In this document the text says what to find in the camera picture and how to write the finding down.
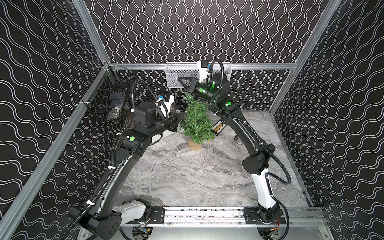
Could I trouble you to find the white wire wall basket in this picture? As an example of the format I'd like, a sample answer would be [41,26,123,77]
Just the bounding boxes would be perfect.
[165,62,232,89]

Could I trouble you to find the brown white storage box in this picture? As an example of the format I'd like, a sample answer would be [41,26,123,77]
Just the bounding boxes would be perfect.
[152,130,177,143]

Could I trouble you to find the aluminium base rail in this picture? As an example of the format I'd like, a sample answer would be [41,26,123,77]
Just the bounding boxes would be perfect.
[83,205,326,228]

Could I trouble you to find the black wire wall basket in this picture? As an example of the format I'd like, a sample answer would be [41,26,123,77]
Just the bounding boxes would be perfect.
[85,65,137,122]

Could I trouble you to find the black battery pack case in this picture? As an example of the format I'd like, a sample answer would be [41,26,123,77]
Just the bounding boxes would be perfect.
[211,120,227,136]

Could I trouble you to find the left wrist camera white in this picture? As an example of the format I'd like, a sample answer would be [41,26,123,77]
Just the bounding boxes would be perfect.
[157,94,175,117]

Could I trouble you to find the small green christmas tree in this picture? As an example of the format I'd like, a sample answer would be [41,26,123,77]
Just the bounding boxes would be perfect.
[180,93,215,152]

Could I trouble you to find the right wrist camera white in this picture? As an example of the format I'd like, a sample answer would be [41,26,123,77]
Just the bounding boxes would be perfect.
[196,60,210,83]

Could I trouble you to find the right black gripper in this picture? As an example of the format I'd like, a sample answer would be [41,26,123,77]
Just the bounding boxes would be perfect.
[179,75,220,106]

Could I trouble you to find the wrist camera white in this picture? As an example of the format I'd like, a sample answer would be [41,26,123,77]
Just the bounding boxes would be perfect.
[196,60,210,83]
[157,94,175,117]

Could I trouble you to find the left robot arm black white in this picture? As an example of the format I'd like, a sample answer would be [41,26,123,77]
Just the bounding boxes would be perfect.
[60,79,185,240]

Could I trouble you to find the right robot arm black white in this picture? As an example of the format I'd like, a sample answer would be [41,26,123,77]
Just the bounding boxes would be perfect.
[177,59,292,224]

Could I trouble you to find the thin wire string lights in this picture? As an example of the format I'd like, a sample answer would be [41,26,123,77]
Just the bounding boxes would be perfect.
[180,92,211,134]

